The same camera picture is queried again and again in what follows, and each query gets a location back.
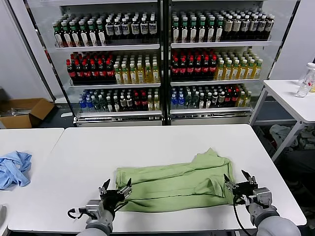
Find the open cardboard box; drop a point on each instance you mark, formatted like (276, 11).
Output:
(14, 120)

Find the silver metal rods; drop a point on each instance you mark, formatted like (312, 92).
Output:
(17, 111)

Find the white drinks display cabinet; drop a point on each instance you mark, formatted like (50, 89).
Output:
(98, 8)
(209, 6)

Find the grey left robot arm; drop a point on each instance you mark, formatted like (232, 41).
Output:
(98, 225)

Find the light green t-shirt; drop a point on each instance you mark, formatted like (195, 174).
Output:
(172, 182)

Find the glass cabinet door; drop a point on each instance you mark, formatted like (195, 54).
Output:
(37, 49)
(283, 37)

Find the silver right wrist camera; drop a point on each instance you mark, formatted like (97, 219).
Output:
(263, 196)

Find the white side table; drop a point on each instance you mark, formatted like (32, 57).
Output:
(283, 98)

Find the yellow juice bottle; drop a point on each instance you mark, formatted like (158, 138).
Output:
(241, 102)
(118, 75)
(248, 102)
(148, 75)
(156, 104)
(235, 71)
(125, 75)
(150, 104)
(242, 71)
(227, 71)
(258, 71)
(219, 71)
(155, 75)
(133, 75)
(140, 75)
(250, 71)

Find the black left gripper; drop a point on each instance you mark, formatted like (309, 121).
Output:
(110, 200)

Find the crumpled light blue shirt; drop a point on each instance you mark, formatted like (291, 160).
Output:
(14, 170)

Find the green-cap white-label tea bottle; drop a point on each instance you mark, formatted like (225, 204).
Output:
(210, 31)
(219, 31)
(184, 31)
(193, 31)
(57, 35)
(100, 35)
(66, 35)
(176, 31)
(91, 35)
(73, 35)
(201, 31)
(83, 35)

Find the dark bottle beige label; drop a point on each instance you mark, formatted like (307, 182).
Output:
(253, 27)
(270, 27)
(245, 27)
(228, 27)
(262, 27)
(236, 27)

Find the black trousers leg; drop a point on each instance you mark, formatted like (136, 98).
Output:
(297, 172)

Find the dark bottle blue label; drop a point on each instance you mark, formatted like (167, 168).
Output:
(144, 29)
(135, 29)
(117, 29)
(109, 29)
(153, 29)
(126, 29)

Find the clear green water bottle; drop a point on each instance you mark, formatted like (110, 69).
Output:
(96, 104)
(188, 102)
(102, 104)
(195, 102)

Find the white flat floor object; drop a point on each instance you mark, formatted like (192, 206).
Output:
(66, 114)

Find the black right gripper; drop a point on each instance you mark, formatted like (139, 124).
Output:
(244, 190)

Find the clear white-cap plastic bottle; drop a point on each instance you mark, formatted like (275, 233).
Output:
(305, 83)

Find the red-cap cola bottle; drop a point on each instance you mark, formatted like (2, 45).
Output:
(93, 72)
(101, 72)
(175, 69)
(78, 72)
(228, 102)
(235, 102)
(190, 69)
(109, 72)
(136, 104)
(182, 69)
(86, 72)
(197, 69)
(205, 69)
(212, 69)
(71, 72)
(143, 104)

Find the yellow drink bottle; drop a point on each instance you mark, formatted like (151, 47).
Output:
(312, 88)

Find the grey patterned cloth pile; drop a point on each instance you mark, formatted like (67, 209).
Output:
(307, 140)

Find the dark white-cap drink bottle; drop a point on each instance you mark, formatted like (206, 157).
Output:
(208, 102)
(129, 104)
(116, 104)
(221, 102)
(122, 104)
(201, 102)
(214, 102)
(109, 104)

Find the blue water bottle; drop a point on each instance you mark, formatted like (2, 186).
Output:
(181, 102)
(82, 104)
(174, 102)
(89, 104)

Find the white cabinet shelf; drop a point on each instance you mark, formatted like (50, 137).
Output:
(211, 111)
(214, 82)
(221, 44)
(115, 85)
(108, 47)
(118, 114)

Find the grey-green cloth pile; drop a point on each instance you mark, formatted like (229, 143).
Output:
(279, 134)

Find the dark grey object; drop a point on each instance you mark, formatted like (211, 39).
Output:
(3, 94)

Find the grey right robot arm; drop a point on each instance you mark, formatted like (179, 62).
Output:
(273, 223)

